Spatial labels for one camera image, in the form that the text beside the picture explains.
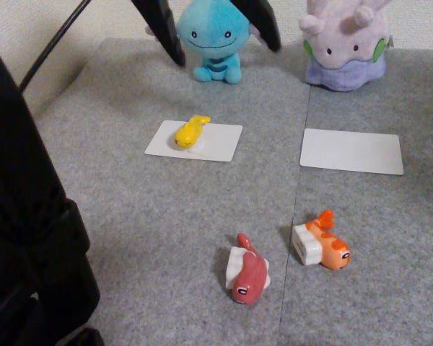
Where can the orange shrimp sushi toy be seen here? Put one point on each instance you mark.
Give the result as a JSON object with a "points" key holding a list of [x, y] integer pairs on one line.
{"points": [[328, 248]]}

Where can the blue Wooper plush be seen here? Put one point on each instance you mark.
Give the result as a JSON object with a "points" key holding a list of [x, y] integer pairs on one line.
{"points": [[213, 32]]}

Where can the white card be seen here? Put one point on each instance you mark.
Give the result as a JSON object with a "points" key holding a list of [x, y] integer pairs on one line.
{"points": [[223, 144], [350, 151]]}

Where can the red tuna sushi toy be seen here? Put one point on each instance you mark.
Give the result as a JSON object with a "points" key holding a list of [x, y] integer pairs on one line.
{"points": [[249, 277]]}

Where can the purple Goomy plush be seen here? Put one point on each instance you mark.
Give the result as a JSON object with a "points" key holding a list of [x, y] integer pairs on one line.
{"points": [[346, 43]]}

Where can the grey carpet tile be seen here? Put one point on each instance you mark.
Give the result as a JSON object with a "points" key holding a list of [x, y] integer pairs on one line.
{"points": [[166, 216], [382, 306]]}

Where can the yellow egg sushi toy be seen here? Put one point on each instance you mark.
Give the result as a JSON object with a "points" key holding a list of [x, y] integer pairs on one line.
{"points": [[187, 133]]}

